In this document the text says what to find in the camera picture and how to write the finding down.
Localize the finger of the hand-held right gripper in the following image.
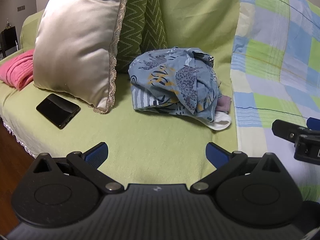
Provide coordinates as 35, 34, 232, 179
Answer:
272, 119, 311, 144
307, 117, 320, 131

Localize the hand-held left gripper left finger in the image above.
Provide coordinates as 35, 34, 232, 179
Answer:
31, 142, 123, 194

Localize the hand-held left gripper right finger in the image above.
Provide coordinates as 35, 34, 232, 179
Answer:
191, 142, 285, 194

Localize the blue animal print garment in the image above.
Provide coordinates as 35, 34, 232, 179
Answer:
128, 46, 222, 122

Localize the small mauve cloth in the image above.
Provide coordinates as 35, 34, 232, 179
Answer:
215, 95, 232, 112

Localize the green covered sofa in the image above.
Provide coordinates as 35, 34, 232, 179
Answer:
0, 0, 242, 188

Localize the black smartphone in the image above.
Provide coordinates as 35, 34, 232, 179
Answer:
36, 93, 81, 130

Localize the plaid blue green blanket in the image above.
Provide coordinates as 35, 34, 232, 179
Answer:
230, 0, 320, 203

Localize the beige satin pillow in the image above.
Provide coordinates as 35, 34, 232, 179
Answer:
32, 0, 137, 114

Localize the pink towel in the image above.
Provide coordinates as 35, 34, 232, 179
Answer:
0, 49, 35, 91

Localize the green zigzag pillow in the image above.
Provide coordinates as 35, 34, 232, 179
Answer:
140, 0, 168, 53
116, 0, 155, 74

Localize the dark furniture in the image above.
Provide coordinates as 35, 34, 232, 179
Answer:
0, 26, 20, 59

